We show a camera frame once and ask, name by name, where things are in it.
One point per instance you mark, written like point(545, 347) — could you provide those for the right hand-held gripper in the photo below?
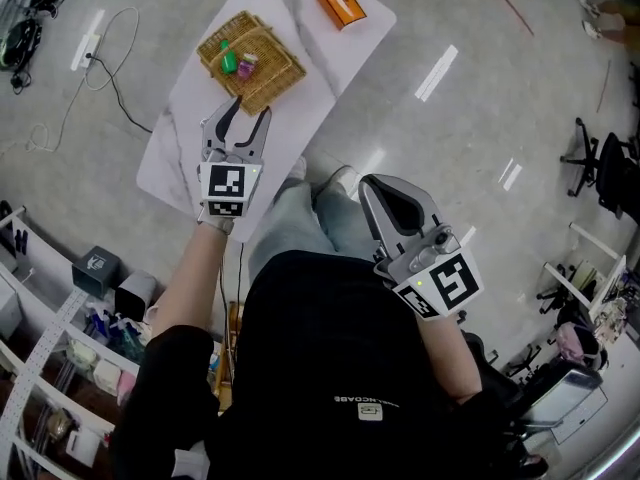
point(455, 278)

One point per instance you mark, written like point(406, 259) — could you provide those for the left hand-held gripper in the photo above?
point(227, 180)

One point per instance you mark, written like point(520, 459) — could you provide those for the pink small bottle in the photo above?
point(247, 67)

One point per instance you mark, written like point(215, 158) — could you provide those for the woven wicker basket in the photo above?
point(270, 73)

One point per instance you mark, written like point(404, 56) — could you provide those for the green small bottle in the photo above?
point(229, 61)

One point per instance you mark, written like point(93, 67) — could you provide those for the person's right forearm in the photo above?
point(450, 358)

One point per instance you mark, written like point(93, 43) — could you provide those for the person's left forearm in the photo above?
point(192, 283)

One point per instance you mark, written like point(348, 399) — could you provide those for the person's left hand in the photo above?
point(217, 224)

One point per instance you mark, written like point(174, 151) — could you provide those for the person's right leg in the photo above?
point(350, 218)

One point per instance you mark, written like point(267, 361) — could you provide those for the person's leg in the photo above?
point(285, 233)
point(350, 218)

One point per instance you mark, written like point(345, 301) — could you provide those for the person's white right shoe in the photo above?
point(340, 178)

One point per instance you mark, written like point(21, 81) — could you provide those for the person's white shoe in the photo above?
point(340, 178)
point(297, 168)

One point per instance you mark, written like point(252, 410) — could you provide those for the person's white left shoe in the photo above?
point(297, 168)

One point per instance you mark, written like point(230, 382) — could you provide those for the person's left leg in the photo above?
point(285, 233)

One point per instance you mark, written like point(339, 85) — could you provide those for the person's black shirt torso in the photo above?
point(325, 358)

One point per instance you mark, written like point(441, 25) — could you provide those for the orange tissue box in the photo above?
point(340, 4)

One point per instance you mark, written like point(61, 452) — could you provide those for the white power strip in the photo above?
point(86, 52)

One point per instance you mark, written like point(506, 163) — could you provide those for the black cardboard box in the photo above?
point(95, 270)

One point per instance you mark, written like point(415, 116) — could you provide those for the black office chair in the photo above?
point(610, 168)

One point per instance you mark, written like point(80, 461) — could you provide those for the cluttered white desk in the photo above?
point(607, 288)

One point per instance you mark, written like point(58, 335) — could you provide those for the round black robot vacuum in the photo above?
point(20, 43)

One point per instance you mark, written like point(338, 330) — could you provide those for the white metal shelf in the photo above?
point(45, 348)

